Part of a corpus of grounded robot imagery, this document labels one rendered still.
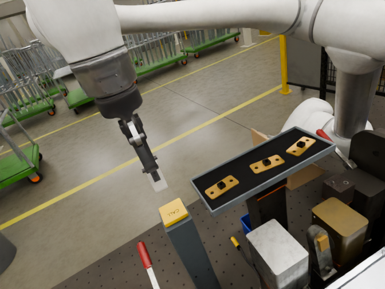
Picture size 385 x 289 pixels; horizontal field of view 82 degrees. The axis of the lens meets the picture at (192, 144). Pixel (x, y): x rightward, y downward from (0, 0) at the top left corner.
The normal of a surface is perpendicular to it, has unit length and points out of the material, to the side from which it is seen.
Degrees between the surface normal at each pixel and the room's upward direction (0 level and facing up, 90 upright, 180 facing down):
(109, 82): 90
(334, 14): 68
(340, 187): 0
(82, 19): 96
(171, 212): 0
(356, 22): 76
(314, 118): 40
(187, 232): 90
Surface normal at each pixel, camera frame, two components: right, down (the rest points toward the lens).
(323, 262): 0.32, 0.24
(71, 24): 0.19, 0.57
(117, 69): 0.70, 0.22
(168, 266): -0.26, -0.81
